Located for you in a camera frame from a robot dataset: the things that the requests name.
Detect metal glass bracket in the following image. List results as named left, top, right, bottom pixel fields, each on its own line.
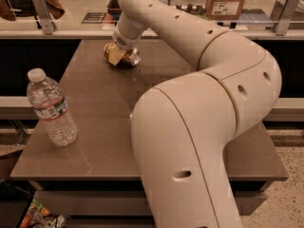
left=32, top=0, right=56, bottom=35
left=272, top=0, right=300, bottom=36

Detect left metal glass bracket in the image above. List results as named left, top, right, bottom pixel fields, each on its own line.
left=32, top=0, right=56, bottom=35

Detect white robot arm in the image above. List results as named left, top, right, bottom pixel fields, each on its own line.
left=113, top=0, right=282, bottom=228

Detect cardboard box with label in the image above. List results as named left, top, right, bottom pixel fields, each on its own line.
left=205, top=0, right=245, bottom=20

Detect grey table with drawers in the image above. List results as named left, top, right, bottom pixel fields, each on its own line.
left=9, top=39, right=290, bottom=228

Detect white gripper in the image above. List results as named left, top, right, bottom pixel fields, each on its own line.
left=108, top=28, right=141, bottom=66

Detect grey open bin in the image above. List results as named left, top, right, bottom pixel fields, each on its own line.
left=107, top=0, right=122, bottom=13

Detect brown hanging jacket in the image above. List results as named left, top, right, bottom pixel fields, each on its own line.
left=0, top=0, right=65, bottom=21

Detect right metal glass bracket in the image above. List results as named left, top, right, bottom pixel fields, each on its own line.
left=272, top=0, right=300, bottom=36

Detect clear plastic water bottle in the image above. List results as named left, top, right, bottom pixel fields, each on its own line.
left=27, top=68, right=78, bottom=146

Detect orange patterned soda can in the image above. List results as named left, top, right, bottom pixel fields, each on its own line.
left=104, top=43, right=141, bottom=68

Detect colourful snack packets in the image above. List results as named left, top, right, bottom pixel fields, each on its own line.
left=18, top=199, right=67, bottom=228

